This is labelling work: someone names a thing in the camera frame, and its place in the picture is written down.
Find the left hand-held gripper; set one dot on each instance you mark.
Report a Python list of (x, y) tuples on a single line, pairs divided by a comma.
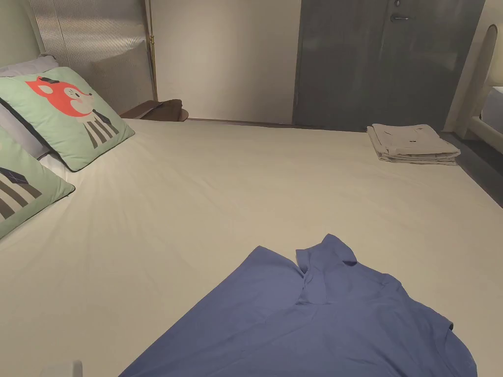
[(63, 370)]

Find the green cushion with striped print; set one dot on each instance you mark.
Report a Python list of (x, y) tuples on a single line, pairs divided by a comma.
[(23, 196)]

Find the bed with beige sheet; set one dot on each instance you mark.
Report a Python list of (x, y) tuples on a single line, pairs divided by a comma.
[(204, 188)]

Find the blue polo shirt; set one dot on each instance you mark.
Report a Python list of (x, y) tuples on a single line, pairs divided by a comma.
[(298, 333)]

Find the white pillow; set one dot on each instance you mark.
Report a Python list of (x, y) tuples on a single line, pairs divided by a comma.
[(19, 129)]

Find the green cushion with fox print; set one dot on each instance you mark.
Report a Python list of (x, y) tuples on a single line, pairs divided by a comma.
[(67, 114)]

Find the padded grey headboard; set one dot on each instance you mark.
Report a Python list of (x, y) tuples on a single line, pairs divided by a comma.
[(98, 51)]

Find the folded beige garment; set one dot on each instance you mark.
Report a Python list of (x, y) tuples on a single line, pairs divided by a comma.
[(412, 143)]

